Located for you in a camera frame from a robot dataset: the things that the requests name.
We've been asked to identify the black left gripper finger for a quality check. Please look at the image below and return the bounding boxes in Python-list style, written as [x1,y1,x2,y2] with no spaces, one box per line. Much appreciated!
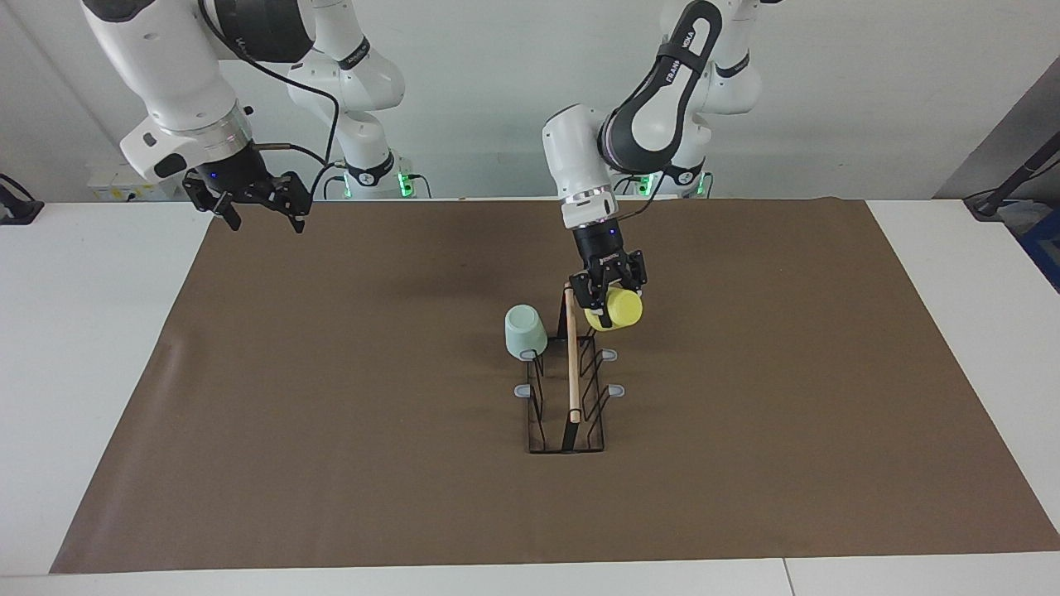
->
[565,276,610,329]
[616,250,650,291]

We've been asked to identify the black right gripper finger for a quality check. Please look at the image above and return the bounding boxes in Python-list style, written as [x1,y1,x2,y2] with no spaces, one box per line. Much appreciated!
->
[183,177,243,232]
[264,171,315,235]

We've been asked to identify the yellow plastic cup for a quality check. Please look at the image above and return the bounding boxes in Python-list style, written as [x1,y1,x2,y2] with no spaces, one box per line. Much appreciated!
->
[583,286,644,333]

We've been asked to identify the pale green plastic cup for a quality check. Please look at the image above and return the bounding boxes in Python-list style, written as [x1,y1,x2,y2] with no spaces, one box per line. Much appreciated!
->
[503,304,550,361]

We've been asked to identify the white power box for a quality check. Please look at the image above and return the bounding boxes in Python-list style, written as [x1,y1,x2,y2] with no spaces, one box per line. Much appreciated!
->
[86,161,185,203]

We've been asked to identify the brown table mat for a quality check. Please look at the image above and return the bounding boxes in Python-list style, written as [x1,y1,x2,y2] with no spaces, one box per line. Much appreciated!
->
[50,197,1060,574]

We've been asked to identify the black stand with pole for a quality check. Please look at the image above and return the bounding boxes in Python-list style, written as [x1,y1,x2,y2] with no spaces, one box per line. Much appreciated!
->
[963,149,1060,221]

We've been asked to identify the blue box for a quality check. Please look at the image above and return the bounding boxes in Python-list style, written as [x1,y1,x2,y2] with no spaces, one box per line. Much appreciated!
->
[1017,207,1060,292]

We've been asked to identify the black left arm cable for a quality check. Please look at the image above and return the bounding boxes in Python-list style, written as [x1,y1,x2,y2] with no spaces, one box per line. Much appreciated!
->
[611,169,673,225]

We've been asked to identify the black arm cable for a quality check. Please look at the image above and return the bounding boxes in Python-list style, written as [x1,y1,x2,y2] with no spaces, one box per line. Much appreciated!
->
[197,0,342,201]
[611,169,673,225]

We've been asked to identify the black wire cup rack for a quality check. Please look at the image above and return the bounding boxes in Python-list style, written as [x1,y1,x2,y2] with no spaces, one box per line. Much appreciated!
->
[514,282,626,455]

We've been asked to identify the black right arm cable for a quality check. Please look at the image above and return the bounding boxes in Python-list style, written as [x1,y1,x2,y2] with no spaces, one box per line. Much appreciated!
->
[197,0,342,201]

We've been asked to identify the black clamp mount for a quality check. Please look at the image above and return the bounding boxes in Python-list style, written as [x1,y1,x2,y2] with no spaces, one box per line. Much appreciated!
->
[0,173,45,227]

